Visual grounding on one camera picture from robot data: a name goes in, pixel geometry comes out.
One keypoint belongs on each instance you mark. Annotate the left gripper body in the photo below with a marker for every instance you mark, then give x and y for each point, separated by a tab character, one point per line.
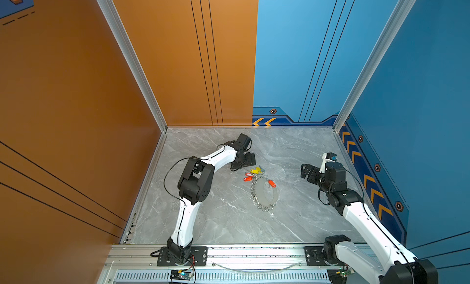
246	161

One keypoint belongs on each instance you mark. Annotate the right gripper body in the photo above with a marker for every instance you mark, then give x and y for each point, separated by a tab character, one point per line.
317	178

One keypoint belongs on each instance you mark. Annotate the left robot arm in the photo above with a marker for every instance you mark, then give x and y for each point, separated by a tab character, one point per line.
194	187

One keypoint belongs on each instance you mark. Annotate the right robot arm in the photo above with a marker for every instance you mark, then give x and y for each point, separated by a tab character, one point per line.
394	263

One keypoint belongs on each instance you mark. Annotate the yellow plastic key fob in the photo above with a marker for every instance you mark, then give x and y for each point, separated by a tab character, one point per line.
256	171

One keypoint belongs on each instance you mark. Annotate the red capped key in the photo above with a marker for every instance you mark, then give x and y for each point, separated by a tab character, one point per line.
248	177

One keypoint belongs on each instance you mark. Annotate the green circuit board right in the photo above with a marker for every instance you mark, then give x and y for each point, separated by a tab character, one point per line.
339	276

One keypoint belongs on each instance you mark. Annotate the green circuit board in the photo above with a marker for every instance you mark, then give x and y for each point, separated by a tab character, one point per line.
181	277
339	276

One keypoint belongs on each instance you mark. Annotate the green circuit board left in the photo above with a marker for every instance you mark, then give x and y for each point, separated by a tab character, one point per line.
181	277

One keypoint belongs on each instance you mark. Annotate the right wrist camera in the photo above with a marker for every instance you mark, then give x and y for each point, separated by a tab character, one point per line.
327	157

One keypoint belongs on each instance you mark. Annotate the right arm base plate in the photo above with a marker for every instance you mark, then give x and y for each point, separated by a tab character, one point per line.
314	256

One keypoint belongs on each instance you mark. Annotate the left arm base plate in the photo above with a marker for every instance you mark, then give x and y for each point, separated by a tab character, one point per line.
196	255

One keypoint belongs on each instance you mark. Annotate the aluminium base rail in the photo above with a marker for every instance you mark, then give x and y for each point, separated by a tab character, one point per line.
226	264

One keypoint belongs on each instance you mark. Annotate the aluminium corner post right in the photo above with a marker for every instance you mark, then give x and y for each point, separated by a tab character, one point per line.
391	29

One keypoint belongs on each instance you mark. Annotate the aluminium corner post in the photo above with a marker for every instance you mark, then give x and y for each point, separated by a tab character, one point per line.
391	29
121	36

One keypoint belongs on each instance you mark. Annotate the aluminium corner post left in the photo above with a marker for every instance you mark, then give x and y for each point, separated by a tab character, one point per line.
121	36

